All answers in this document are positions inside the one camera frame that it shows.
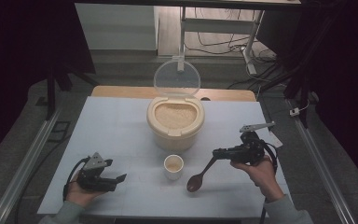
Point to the cream rice container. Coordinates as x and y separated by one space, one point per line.
175 140

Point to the aluminium rail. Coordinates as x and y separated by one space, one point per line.
24 168
320 168

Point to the transparent container lid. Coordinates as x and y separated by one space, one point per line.
177 74

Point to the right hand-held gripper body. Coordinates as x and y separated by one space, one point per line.
248 151

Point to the white paper tag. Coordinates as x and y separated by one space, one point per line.
277 141

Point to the small rice portion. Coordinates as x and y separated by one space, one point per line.
173 166

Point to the heap of rice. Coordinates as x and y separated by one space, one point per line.
175 115

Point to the black metal stand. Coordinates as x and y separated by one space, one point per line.
304 90

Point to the person's left hand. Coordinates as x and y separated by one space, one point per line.
79 196

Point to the person's right hand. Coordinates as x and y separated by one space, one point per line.
265 180

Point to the white desk frame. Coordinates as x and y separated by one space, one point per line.
217 25

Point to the brown wooden spoon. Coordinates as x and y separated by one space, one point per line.
195 183

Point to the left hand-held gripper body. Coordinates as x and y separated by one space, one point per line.
93 183

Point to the small white connector box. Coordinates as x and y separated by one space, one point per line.
294 112

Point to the black curtain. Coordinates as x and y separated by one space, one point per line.
351 77
18 46

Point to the white cabinet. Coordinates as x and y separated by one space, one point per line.
115 28

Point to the black tripod stand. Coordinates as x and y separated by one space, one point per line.
51 93

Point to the wooden table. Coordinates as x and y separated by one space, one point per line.
121 91

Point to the pale blue table mat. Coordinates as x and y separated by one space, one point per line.
115 130

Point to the white cup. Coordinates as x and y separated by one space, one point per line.
173 174

